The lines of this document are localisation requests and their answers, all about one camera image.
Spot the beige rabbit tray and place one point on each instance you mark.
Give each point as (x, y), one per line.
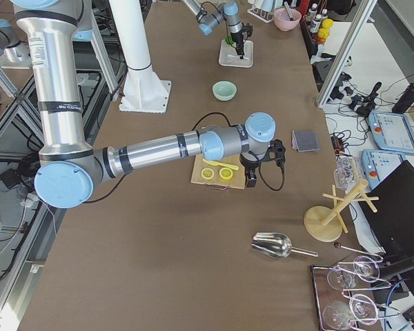
(229, 57)

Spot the black monitor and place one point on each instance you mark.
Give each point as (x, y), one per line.
(393, 222)

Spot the blue teach pendant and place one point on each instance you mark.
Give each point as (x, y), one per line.
(378, 164)
(391, 131)

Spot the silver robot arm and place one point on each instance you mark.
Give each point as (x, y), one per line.
(71, 168)
(209, 16)

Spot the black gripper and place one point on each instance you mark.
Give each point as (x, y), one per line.
(250, 163)
(237, 36)

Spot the pink bowl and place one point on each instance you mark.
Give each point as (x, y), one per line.
(282, 19)

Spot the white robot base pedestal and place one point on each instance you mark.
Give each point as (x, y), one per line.
(143, 90)

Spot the light green bowl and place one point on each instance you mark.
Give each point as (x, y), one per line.
(224, 90)

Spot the metal scoop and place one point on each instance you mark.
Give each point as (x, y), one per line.
(277, 245)

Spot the grey folded cloth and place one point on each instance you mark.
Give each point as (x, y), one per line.
(305, 141)

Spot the wooden mug tree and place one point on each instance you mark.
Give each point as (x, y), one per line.
(325, 224)

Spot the blue teach pendant lower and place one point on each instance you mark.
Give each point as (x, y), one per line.
(378, 164)

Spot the lemon half lower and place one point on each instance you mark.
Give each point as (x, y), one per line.
(226, 174)

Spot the yellow plastic knife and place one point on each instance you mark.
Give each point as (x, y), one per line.
(220, 164)

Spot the wine glass rack tray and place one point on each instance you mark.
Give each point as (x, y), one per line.
(344, 294)

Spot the blue teach pendant upper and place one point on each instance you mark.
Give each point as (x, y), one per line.
(391, 131)

